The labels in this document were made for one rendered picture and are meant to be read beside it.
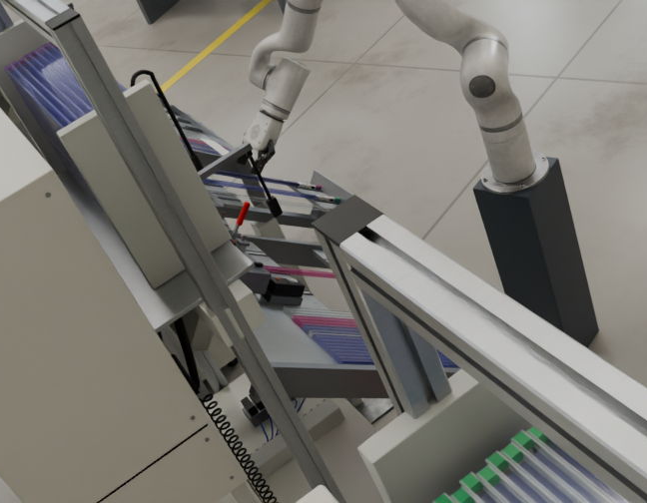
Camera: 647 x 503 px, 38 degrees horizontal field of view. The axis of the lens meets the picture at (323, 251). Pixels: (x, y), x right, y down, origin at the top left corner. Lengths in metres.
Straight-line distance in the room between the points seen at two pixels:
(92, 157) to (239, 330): 0.36
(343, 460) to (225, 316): 0.81
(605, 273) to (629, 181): 0.51
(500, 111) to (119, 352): 1.36
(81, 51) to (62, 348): 0.46
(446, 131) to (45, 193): 3.11
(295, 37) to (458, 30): 0.42
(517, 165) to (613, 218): 1.02
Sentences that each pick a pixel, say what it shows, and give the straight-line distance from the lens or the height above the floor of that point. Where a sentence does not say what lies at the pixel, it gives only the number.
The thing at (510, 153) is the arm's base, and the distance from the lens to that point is 2.62.
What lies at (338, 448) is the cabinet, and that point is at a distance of 2.28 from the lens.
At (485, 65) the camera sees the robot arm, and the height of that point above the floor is 1.11.
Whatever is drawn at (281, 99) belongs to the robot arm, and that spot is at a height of 1.11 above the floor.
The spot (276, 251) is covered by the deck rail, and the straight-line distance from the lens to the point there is 2.42.
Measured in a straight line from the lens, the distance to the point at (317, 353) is 1.82.
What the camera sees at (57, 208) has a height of 1.67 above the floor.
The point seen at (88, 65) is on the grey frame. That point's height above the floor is 1.83.
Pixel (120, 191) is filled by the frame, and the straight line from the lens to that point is 1.54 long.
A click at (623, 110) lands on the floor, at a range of 4.16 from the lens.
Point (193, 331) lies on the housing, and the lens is 1.81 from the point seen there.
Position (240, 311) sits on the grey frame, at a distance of 1.54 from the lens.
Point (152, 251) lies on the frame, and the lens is 1.60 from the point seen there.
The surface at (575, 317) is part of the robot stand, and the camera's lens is 3.03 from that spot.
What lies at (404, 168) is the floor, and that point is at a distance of 4.18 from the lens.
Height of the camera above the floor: 2.28
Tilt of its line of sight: 36 degrees down
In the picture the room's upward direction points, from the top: 24 degrees counter-clockwise
